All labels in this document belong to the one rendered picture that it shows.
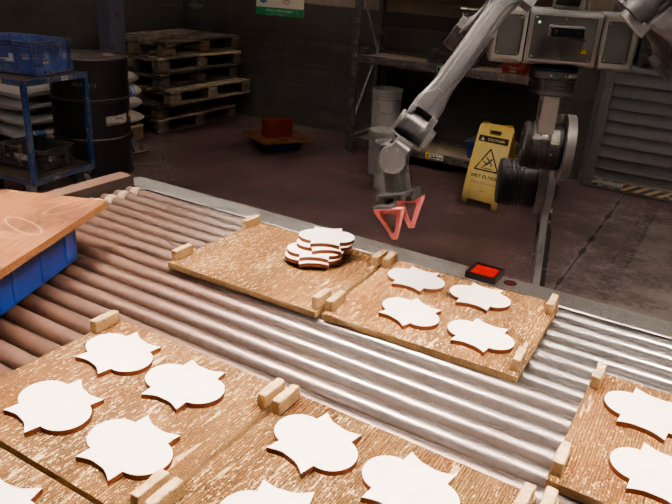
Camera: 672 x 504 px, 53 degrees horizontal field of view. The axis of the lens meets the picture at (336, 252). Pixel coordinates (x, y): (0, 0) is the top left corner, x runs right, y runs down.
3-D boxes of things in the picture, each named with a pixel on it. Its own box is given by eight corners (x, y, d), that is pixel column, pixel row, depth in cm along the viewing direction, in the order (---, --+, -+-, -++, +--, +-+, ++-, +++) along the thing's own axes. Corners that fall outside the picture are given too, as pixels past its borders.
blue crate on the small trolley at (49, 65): (13, 63, 461) (9, 31, 452) (76, 70, 449) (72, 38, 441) (-29, 70, 427) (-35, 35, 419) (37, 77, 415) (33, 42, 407)
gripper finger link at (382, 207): (376, 242, 146) (371, 200, 144) (389, 233, 152) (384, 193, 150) (405, 242, 143) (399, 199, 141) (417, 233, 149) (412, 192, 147)
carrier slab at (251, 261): (257, 226, 185) (257, 221, 185) (389, 264, 167) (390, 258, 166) (167, 268, 157) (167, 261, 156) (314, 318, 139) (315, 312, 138)
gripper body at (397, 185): (376, 203, 146) (372, 170, 144) (395, 193, 154) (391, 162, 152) (403, 203, 143) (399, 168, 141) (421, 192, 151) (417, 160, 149)
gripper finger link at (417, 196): (389, 233, 152) (384, 193, 150) (401, 225, 158) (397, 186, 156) (417, 233, 149) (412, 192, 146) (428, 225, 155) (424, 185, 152)
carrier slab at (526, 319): (392, 264, 167) (392, 258, 166) (558, 310, 149) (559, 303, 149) (321, 319, 138) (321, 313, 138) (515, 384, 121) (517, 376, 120)
